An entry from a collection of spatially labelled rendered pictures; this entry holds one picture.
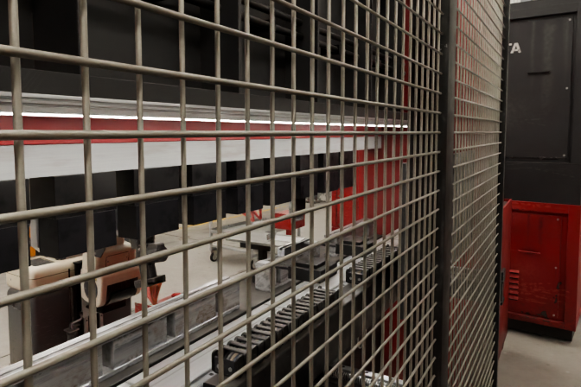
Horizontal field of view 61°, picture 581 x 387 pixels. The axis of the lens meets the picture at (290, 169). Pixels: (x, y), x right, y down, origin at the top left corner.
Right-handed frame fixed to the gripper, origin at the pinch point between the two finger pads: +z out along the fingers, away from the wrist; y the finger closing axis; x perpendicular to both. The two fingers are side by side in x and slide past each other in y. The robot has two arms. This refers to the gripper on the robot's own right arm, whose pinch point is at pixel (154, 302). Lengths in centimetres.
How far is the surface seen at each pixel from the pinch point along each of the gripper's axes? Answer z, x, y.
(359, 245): -6, 30, 71
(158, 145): -47, -42, 55
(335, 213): -12, 121, 25
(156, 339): 0, -42, 42
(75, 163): -44, -65, 53
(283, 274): -0.9, 19.5, 44.7
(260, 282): -0.9, 10.4, 40.6
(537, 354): 106, 211, 103
